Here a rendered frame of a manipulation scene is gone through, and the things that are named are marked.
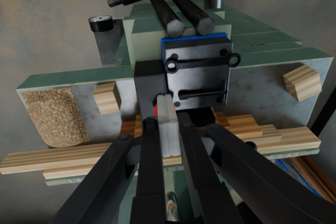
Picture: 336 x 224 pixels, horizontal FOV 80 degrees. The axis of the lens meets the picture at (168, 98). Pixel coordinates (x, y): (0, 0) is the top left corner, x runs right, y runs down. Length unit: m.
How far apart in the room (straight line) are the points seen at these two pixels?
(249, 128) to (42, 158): 0.44
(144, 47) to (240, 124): 0.26
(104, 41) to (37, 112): 0.32
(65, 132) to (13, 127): 1.48
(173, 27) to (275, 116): 0.33
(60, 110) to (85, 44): 0.97
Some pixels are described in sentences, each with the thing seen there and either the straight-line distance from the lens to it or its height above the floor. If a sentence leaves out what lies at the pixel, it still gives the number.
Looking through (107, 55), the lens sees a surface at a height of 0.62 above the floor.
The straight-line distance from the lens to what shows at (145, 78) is 0.26.
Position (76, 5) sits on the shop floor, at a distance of 1.31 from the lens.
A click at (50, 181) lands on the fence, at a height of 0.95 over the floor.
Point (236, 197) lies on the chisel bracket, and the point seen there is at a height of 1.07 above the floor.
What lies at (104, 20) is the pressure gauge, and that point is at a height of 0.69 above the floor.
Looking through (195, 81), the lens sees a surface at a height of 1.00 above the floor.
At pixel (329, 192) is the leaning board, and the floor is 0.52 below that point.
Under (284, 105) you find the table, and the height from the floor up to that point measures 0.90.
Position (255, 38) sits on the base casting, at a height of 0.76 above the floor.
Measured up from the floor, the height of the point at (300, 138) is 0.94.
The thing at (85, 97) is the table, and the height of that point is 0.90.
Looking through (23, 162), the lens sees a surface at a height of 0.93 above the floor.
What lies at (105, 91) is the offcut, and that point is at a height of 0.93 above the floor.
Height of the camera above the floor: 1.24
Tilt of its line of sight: 57 degrees down
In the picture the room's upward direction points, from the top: 171 degrees clockwise
